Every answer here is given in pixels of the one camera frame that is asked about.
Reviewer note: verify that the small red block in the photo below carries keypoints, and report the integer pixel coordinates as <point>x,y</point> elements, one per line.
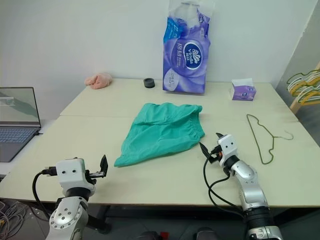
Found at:
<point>164,236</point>

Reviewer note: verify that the black table frame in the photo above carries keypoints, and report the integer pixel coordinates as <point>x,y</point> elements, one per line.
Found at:
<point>98,220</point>

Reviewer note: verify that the green shorts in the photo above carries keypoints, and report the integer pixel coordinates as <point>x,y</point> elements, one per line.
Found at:
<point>160,135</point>

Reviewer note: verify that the wooden clothes rack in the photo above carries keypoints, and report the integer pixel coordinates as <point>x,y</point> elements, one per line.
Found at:
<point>297,106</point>

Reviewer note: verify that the large dark rounded shape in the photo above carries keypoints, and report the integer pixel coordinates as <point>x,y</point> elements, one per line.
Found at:
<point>206,235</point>

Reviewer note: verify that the purple tissue roll pack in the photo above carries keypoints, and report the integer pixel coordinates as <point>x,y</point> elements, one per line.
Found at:
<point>185,62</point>

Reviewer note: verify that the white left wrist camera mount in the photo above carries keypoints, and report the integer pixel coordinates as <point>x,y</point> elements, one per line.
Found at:
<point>71,172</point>

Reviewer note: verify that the black round cap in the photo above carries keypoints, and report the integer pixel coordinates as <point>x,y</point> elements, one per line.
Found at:
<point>149,83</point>

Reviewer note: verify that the pink cloth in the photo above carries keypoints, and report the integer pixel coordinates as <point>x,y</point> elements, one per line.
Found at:
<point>98,81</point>

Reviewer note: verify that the bunch of coloured hangers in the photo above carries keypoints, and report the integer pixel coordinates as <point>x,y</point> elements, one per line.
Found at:
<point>306,99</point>

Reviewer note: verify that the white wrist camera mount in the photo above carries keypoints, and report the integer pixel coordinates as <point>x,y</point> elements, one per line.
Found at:
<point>71,172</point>
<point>228,147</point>

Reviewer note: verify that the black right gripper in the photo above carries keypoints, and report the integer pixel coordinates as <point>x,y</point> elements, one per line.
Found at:
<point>215,154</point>

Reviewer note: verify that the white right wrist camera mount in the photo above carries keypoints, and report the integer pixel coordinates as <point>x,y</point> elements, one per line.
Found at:
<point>228,147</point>

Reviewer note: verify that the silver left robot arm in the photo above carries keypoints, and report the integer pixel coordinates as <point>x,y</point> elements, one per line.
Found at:
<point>66,217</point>

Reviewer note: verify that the small purple tissue box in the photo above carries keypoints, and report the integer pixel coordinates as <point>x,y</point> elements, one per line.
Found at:
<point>242,92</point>

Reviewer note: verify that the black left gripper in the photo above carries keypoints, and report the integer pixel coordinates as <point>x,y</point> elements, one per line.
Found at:
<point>91,182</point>

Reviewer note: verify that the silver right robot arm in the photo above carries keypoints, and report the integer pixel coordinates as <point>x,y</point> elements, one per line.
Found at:
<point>247,182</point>

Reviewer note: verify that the grey laptop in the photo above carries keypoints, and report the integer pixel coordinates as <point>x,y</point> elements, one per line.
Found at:
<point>15,130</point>

